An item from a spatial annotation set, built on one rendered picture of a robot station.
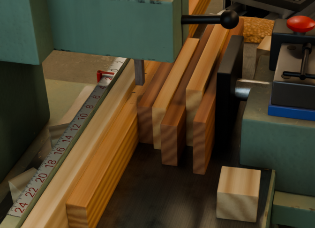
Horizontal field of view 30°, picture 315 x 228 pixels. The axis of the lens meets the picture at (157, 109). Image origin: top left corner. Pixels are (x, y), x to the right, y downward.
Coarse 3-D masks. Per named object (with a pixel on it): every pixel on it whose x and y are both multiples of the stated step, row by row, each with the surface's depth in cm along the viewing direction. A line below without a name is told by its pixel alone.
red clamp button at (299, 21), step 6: (294, 18) 63; (300, 18) 63; (306, 18) 63; (288, 24) 63; (294, 24) 62; (300, 24) 62; (306, 24) 62; (312, 24) 62; (294, 30) 63; (300, 30) 62; (306, 30) 62
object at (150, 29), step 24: (48, 0) 61; (72, 0) 60; (96, 0) 59; (120, 0) 58; (144, 0) 58; (168, 0) 57; (72, 24) 62; (96, 24) 61; (120, 24) 60; (144, 24) 59; (168, 24) 58; (72, 48) 63; (96, 48) 62; (120, 48) 62; (144, 48) 61; (168, 48) 60
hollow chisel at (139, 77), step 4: (136, 64) 66; (140, 64) 66; (136, 68) 66; (140, 68) 66; (136, 72) 66; (140, 72) 66; (136, 76) 67; (140, 76) 67; (144, 76) 67; (136, 80) 67; (140, 80) 67; (144, 80) 68; (136, 84) 67; (140, 84) 67
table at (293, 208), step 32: (160, 160) 64; (192, 160) 63; (224, 160) 63; (128, 192) 60; (160, 192) 59; (192, 192) 59; (288, 192) 63; (128, 224) 56; (160, 224) 56; (192, 224) 55; (224, 224) 55; (256, 224) 55; (288, 224) 63
